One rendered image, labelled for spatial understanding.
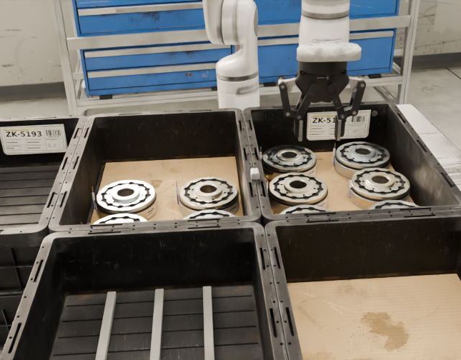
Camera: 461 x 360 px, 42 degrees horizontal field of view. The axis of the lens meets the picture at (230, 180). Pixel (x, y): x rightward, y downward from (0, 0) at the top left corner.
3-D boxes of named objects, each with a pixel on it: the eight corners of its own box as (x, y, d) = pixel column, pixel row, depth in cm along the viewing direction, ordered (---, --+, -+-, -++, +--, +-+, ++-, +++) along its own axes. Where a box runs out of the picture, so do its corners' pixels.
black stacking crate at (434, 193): (244, 161, 124) (243, 110, 118) (386, 153, 125) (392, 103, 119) (264, 286, 90) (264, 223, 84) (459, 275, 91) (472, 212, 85)
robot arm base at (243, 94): (221, 136, 144) (216, 68, 136) (260, 133, 144) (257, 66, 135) (221, 153, 136) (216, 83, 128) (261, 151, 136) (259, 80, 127)
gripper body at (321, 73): (347, 35, 95) (344, 91, 99) (294, 36, 95) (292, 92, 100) (355, 49, 88) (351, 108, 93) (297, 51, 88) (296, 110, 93)
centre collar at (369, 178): (361, 176, 107) (362, 173, 107) (387, 173, 108) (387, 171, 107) (372, 191, 103) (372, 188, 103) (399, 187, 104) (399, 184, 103)
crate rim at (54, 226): (90, 125, 118) (88, 113, 117) (241, 118, 119) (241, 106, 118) (48, 246, 84) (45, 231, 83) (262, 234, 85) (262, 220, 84)
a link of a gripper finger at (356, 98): (360, 81, 93) (345, 114, 96) (371, 83, 93) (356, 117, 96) (357, 74, 95) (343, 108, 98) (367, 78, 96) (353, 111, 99)
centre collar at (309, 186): (282, 180, 107) (282, 177, 107) (310, 179, 107) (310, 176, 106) (284, 194, 103) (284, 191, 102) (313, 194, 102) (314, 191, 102)
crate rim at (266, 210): (242, 118, 119) (241, 106, 118) (391, 111, 120) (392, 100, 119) (263, 234, 85) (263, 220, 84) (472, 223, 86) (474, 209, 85)
